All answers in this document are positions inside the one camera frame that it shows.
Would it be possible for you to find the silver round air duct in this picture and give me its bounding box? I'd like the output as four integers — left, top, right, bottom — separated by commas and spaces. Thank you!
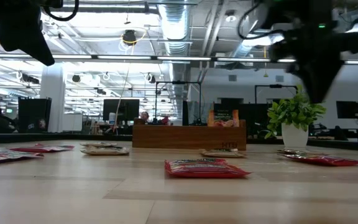
158, 0, 193, 57

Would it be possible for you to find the wooden three-compartment tea organizer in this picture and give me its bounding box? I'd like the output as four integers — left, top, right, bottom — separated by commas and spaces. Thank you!
132, 118, 247, 151

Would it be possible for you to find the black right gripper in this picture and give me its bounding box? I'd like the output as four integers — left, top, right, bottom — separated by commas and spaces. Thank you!
268, 26, 358, 104

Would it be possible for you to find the black partition panel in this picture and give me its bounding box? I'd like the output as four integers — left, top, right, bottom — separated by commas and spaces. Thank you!
213, 102, 272, 138

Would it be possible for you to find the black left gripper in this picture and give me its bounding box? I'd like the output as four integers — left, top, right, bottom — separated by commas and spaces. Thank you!
0, 0, 55, 67

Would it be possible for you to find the black aluminium table frame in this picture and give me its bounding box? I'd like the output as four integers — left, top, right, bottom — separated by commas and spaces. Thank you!
0, 132, 358, 153

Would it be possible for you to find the orange tea bag sachet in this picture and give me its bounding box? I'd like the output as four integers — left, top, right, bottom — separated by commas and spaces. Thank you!
208, 109, 240, 128

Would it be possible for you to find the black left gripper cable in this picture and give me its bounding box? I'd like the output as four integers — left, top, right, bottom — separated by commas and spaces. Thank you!
44, 0, 80, 22

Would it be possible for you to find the black computer monitor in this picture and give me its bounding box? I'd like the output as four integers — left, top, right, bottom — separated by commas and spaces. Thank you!
336, 100, 358, 119
103, 98, 140, 122

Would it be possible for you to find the black gantry frame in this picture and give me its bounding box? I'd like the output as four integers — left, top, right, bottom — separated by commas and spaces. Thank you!
254, 83, 298, 105

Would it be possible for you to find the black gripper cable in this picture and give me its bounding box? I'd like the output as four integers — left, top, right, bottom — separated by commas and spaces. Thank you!
44, 0, 80, 22
237, 2, 284, 40

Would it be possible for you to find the long ceiling light bar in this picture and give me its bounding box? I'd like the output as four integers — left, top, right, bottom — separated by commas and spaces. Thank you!
0, 53, 358, 65

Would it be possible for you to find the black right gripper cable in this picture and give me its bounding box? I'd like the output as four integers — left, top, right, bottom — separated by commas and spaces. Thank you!
237, 2, 284, 40

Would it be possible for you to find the green plant in white pot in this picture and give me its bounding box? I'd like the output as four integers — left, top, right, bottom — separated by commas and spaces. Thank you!
264, 84, 328, 149

